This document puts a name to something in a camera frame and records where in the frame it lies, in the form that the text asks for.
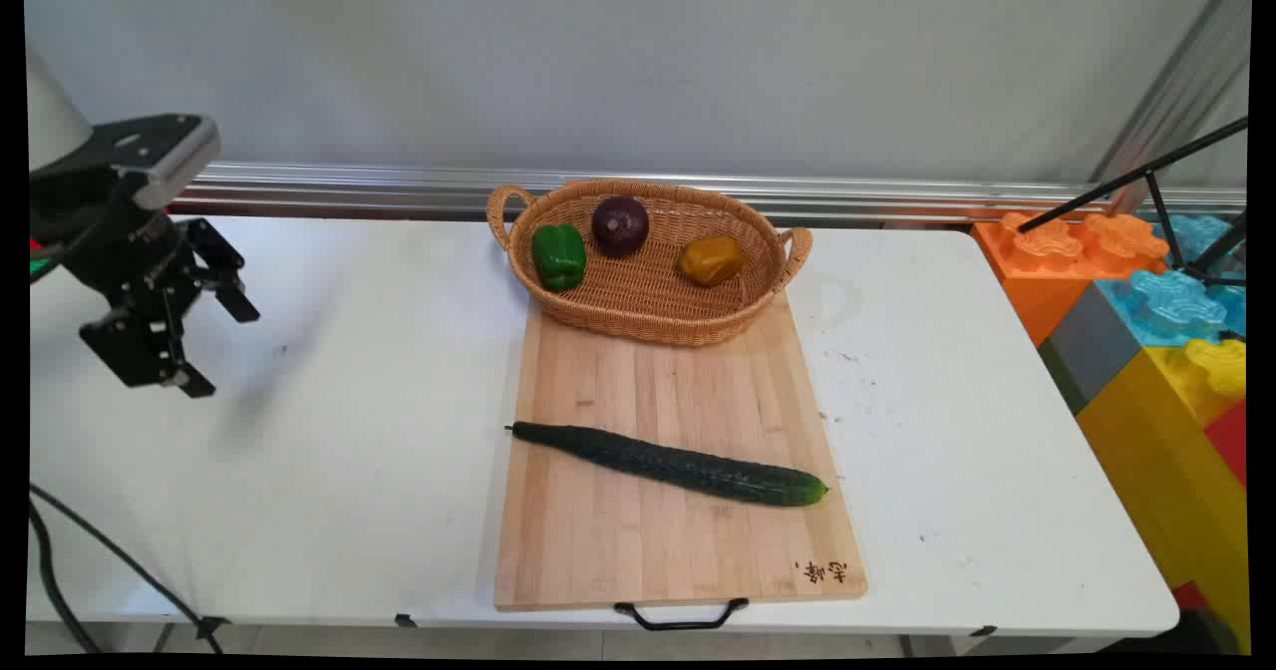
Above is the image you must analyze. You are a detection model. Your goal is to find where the green bell pepper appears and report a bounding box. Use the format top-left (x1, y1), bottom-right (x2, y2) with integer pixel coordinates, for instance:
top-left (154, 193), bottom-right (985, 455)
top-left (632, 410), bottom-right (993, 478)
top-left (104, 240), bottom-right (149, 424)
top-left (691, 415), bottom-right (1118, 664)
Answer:
top-left (530, 223), bottom-right (588, 292)

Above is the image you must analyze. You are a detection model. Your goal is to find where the long dark green cucumber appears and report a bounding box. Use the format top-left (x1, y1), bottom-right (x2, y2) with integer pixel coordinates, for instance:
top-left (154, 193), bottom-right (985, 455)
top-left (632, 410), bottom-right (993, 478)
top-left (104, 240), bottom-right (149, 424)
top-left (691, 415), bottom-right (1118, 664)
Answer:
top-left (505, 421), bottom-right (830, 508)

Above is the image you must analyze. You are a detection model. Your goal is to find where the blue giant toy brick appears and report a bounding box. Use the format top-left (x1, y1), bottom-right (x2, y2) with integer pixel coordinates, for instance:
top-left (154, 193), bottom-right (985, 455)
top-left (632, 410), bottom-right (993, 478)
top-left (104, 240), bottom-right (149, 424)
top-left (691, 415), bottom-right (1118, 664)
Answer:
top-left (1097, 213), bottom-right (1249, 349)

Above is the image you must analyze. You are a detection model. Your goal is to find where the yellow giant toy brick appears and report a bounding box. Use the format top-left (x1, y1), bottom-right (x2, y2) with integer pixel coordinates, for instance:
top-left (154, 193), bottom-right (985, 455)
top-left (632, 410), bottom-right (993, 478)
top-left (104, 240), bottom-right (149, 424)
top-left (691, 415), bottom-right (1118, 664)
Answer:
top-left (1075, 337), bottom-right (1251, 651)

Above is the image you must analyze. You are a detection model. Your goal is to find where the black tripod stand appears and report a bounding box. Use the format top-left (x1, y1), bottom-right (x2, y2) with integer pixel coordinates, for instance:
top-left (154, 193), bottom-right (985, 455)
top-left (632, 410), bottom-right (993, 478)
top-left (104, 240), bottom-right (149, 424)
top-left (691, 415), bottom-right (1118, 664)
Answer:
top-left (1017, 117), bottom-right (1251, 288)

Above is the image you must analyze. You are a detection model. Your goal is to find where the dark purple onion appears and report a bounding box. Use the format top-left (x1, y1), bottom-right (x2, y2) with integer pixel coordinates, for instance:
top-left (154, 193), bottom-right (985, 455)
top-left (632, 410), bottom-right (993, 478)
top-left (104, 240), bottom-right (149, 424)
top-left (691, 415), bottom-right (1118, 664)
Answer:
top-left (591, 196), bottom-right (651, 258)

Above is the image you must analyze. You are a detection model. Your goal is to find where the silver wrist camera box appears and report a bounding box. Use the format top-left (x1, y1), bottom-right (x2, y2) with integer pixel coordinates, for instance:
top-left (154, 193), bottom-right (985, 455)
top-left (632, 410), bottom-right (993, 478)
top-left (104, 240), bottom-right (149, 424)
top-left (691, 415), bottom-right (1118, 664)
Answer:
top-left (88, 114), bottom-right (222, 212)

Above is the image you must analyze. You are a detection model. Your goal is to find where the orange giant toy brick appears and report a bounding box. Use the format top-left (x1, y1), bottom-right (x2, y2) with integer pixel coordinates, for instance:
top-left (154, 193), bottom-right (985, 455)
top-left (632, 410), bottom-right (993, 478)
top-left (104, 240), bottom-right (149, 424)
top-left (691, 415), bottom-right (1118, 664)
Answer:
top-left (970, 210), bottom-right (1172, 348)

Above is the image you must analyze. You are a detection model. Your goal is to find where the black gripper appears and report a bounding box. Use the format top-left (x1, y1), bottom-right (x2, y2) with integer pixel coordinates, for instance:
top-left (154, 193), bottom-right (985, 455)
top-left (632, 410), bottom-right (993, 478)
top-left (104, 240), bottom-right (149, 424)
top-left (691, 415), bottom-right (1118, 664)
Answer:
top-left (29, 168), bottom-right (262, 400)

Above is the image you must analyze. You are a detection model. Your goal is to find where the wooden cutting board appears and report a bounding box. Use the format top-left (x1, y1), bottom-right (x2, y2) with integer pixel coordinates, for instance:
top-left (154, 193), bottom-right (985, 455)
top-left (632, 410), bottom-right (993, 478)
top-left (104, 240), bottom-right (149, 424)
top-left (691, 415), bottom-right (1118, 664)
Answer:
top-left (492, 291), bottom-right (868, 613)

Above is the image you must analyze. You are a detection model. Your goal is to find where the aluminium wall rail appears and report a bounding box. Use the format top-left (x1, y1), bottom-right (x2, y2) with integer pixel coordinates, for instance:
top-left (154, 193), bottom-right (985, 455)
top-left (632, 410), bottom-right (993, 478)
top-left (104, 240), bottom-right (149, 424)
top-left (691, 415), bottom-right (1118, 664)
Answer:
top-left (169, 162), bottom-right (1247, 228)

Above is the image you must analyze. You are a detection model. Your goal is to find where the black cable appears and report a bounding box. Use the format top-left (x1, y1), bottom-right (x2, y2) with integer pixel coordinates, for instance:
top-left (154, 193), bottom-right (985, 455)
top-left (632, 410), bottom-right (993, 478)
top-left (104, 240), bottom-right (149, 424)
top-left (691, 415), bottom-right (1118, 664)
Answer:
top-left (28, 484), bottom-right (226, 655)

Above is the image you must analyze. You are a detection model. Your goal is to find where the woven wicker basket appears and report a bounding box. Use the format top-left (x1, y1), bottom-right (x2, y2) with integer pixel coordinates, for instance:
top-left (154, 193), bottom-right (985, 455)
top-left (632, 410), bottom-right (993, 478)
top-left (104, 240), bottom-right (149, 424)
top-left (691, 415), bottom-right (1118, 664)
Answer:
top-left (486, 178), bottom-right (814, 348)

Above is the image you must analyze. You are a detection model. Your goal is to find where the red giant toy brick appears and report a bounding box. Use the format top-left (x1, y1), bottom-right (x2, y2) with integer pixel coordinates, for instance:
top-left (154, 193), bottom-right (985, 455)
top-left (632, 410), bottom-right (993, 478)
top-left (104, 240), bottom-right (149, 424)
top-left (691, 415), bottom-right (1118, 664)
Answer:
top-left (1203, 399), bottom-right (1249, 490)

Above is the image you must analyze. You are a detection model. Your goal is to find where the grey giant toy brick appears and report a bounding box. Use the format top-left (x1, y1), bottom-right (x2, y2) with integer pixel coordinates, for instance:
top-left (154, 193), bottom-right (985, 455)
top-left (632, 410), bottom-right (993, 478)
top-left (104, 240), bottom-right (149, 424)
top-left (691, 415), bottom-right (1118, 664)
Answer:
top-left (1037, 281), bottom-right (1143, 417)

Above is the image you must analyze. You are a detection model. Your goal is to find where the black metal board handle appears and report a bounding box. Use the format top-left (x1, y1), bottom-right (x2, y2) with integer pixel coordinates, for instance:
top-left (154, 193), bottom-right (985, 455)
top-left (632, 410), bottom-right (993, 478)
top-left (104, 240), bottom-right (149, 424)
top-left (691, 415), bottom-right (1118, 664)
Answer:
top-left (613, 597), bottom-right (751, 633)

